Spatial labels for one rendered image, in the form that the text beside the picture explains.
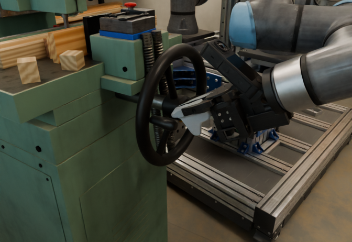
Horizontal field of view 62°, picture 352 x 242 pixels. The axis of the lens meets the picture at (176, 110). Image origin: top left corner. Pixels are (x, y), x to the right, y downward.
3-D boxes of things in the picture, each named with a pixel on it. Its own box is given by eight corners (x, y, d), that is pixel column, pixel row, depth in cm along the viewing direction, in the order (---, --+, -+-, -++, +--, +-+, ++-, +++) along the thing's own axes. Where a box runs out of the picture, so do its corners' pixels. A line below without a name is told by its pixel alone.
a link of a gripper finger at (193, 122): (174, 143, 55) (215, 133, 49) (161, 115, 54) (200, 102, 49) (183, 136, 58) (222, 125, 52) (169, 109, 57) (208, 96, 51)
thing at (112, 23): (133, 40, 64) (131, 14, 61) (96, 34, 69) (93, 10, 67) (165, 30, 74) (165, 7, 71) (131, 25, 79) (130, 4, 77)
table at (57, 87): (52, 139, 50) (45, 108, 47) (-40, 101, 64) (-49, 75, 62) (207, 55, 97) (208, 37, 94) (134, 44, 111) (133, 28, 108)
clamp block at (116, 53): (135, 82, 66) (132, 42, 62) (92, 72, 73) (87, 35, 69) (170, 65, 78) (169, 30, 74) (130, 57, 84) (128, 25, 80)
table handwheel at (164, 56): (218, 43, 75) (204, 146, 84) (154, 34, 85) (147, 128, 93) (154, 47, 51) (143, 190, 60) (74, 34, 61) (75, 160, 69)
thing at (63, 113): (56, 127, 62) (53, 110, 60) (-1, 105, 72) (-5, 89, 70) (161, 73, 93) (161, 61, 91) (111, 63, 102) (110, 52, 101)
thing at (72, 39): (58, 64, 69) (53, 33, 65) (53, 62, 70) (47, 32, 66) (123, 43, 86) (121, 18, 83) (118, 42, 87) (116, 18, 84)
